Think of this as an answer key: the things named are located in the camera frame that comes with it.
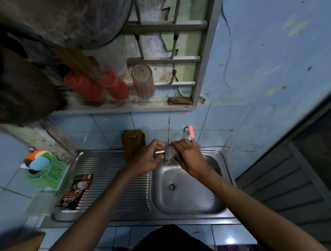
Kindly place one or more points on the person's left hand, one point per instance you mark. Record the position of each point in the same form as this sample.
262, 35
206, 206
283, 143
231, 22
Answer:
144, 160

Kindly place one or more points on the person's right hand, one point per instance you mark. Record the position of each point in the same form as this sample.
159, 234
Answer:
191, 160

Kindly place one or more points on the knives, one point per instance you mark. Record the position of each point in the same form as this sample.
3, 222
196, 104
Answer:
159, 152

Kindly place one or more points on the small wooden cutting board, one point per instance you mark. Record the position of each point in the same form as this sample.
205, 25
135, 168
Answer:
132, 143

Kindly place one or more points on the checked dishcloth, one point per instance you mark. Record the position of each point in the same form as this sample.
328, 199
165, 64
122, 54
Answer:
169, 153

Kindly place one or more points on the person's left forearm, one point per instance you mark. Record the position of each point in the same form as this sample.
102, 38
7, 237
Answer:
93, 214

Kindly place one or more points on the person's right forearm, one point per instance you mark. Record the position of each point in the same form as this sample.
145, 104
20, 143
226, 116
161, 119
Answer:
263, 214

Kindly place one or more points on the person's black clothing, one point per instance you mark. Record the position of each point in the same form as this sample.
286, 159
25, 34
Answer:
172, 240

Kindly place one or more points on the stainless steel sink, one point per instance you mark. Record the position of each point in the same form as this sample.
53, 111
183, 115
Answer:
188, 199

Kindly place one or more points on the wooden scrub brush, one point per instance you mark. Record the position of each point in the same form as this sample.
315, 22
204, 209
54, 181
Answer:
180, 101

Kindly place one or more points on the red black sachet pack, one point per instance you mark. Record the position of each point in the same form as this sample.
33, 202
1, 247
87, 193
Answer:
75, 192

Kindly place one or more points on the red striped drinking glass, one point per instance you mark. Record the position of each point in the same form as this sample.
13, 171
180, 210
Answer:
143, 82

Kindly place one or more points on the red plastic cup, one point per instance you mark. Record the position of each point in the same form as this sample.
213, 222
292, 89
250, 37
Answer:
83, 86
115, 86

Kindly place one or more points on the green plastic basket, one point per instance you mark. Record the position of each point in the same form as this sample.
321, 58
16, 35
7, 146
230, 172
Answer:
54, 173

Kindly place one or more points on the grey slatted wooden door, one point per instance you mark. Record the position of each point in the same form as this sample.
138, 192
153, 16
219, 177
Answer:
282, 196

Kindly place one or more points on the light blue plastic scoop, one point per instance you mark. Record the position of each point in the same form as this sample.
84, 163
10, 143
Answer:
39, 163

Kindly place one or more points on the white plastic cup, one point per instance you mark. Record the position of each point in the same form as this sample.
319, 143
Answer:
110, 59

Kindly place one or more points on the orange plastic utensil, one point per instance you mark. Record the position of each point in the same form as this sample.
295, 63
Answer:
36, 154

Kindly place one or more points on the clear plastic container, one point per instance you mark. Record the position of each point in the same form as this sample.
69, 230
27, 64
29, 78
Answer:
40, 204

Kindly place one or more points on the yellow plastic cup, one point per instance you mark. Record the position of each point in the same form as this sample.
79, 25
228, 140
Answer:
75, 60

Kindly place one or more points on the large dark brown wok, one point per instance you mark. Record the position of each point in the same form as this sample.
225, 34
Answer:
25, 90

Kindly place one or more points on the wooden knife block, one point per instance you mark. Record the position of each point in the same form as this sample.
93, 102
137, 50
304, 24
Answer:
25, 243

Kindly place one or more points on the dark round hanging pan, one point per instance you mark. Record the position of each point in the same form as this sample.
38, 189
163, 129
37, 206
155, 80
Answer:
64, 22

